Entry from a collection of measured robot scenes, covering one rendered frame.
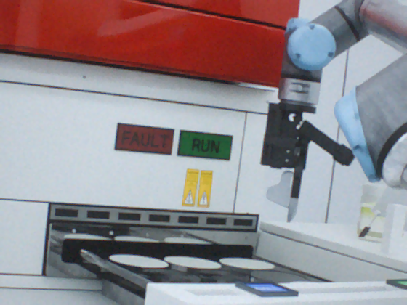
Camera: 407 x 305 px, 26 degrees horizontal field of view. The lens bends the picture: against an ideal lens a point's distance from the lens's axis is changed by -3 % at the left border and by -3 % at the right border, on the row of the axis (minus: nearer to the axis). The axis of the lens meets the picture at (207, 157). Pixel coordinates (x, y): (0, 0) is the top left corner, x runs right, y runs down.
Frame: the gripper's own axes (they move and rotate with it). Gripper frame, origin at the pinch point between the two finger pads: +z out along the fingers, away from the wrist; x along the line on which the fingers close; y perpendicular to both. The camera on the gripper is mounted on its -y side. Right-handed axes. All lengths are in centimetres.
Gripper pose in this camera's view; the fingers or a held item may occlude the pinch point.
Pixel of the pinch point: (293, 216)
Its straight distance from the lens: 165.7
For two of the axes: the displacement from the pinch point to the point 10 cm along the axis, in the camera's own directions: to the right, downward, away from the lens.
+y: -9.9, -1.4, 0.9
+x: -1.0, 0.5, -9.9
